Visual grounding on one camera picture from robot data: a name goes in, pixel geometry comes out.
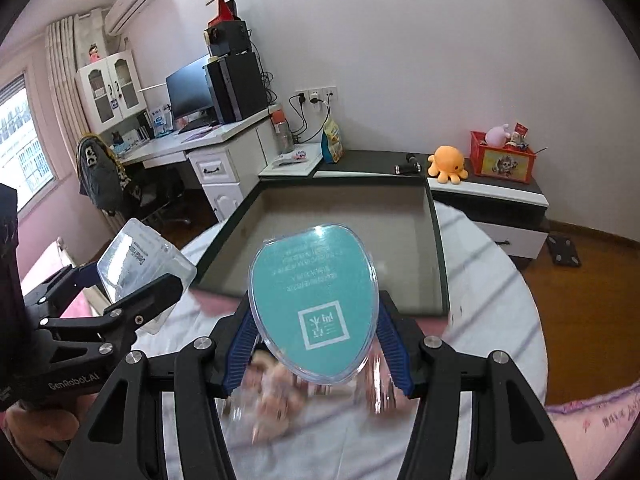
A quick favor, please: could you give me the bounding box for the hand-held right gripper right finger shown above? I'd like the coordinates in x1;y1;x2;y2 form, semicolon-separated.
375;289;586;480

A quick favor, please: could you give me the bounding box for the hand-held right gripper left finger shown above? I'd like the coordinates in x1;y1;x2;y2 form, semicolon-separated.
56;292;266;480

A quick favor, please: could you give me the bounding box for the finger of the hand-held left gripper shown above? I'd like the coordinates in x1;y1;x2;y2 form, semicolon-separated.
22;262;108;318
35;274;184;362

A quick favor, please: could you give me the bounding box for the rose gold box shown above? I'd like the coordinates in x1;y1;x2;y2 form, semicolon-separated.
357;350;401;413

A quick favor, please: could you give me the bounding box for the clear plastic packet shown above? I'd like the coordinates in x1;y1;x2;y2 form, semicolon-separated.
96;218;197;335

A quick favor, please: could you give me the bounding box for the teal oval plastic box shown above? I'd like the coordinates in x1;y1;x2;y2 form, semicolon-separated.
247;223;381;386

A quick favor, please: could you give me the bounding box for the pink storage box green rim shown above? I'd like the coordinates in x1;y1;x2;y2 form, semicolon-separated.
192;170;448;317

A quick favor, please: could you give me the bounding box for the person's left hand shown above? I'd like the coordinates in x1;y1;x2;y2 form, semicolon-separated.
0;392;96;480

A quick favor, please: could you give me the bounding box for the plain pink pillow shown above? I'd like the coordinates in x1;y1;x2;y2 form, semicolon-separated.
20;240;106;321

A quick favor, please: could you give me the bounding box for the pale toy in clear wrap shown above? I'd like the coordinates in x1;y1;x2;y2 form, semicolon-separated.
225;350;321;446

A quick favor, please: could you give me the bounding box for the white striped bed sheet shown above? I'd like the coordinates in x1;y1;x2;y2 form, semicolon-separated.
135;200;551;480

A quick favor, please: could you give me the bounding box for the dark printed jacket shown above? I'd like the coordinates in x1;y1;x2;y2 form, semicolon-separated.
76;133;141;216

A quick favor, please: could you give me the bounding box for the black office chair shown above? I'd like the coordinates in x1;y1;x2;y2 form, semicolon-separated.
120;165;192;228

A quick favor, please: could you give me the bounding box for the window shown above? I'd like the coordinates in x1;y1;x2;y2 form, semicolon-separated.
0;72;56;196

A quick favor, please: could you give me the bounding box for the white desk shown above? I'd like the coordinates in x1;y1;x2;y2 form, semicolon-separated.
112;107;281;223

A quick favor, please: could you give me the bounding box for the black white low cabinet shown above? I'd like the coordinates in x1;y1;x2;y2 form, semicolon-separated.
312;149;550;261

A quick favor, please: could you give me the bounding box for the small black device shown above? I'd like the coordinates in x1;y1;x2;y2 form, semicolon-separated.
394;152;422;175

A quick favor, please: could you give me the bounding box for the orange octopus plush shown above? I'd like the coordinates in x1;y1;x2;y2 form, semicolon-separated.
426;145;469;184

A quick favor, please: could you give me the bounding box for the blue white box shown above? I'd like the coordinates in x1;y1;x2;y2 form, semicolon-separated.
150;104;173;137

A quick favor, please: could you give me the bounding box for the black floor scale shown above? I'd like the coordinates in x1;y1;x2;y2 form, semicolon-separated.
545;232;581;267

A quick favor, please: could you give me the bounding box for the white glass-door cabinet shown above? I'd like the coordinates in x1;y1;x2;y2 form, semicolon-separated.
75;50;148;133

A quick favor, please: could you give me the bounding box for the red printed storage box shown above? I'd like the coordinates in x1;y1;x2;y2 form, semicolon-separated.
470;131;540;183

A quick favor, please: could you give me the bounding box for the blue yellow snack bag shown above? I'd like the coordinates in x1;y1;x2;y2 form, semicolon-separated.
320;117;346;163

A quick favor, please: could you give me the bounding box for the pink printed pillow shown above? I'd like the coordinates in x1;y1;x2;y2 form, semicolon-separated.
545;382;640;480

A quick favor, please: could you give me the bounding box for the orange cap bottle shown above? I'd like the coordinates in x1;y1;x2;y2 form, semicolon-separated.
269;105;295;155

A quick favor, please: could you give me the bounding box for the black computer monitor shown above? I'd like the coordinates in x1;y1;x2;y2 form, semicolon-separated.
165;54;218;123

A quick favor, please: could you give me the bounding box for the pink plush toy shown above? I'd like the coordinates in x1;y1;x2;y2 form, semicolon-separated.
486;124;512;148

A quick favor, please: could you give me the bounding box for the black computer tower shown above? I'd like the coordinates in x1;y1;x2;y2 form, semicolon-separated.
202;51;269;125

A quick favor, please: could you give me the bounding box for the black box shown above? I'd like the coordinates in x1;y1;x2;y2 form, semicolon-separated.
203;19;252;58

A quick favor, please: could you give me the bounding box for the white air conditioner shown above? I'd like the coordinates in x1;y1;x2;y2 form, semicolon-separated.
104;0;165;37

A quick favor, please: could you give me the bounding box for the black power cable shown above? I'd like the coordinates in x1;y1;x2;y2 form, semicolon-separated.
292;95;332;145

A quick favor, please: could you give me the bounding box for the white wall outlet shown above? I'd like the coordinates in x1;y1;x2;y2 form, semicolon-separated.
294;87;338;106

